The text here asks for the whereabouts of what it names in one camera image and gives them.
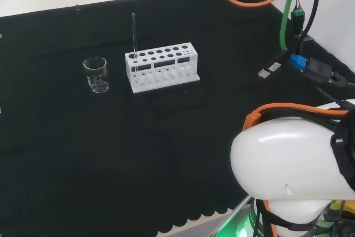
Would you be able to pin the clear glass rod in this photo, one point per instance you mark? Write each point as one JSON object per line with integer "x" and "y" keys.
{"x": 134, "y": 34}

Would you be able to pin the white test tube rack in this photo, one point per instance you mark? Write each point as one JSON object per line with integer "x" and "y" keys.
{"x": 162, "y": 77}

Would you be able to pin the black bench cloth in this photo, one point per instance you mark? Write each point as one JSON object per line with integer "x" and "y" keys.
{"x": 138, "y": 151}

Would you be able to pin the small clear glass beaker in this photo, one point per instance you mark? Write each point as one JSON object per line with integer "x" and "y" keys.
{"x": 95, "y": 77}

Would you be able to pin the silver and black USB plug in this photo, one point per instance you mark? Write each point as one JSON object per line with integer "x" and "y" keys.
{"x": 270, "y": 69}

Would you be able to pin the black adapter box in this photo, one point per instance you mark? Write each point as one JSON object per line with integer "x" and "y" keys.
{"x": 319, "y": 70}

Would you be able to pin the yellow stop button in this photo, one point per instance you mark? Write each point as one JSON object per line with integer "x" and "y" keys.
{"x": 337, "y": 206}

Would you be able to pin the translucent base plate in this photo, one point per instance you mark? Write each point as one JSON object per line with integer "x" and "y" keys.
{"x": 233, "y": 217}

